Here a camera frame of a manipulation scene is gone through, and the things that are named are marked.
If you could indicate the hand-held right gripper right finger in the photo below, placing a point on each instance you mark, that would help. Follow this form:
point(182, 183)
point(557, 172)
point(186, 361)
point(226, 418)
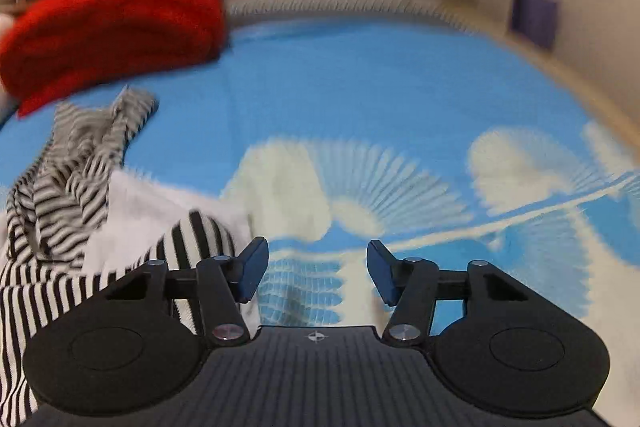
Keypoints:
point(382, 269)

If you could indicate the black white striped hoodie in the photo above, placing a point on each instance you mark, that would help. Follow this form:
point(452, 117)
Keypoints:
point(65, 207)

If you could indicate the red folded blanket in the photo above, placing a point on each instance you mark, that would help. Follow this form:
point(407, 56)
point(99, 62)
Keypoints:
point(115, 27)

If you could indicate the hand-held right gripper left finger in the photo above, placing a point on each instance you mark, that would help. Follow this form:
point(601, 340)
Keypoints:
point(252, 267)

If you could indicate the purple box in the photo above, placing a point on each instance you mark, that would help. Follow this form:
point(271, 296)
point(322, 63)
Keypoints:
point(535, 19)

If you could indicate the blue patterned bed sheet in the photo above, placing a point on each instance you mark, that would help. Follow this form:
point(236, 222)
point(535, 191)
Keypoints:
point(375, 97)

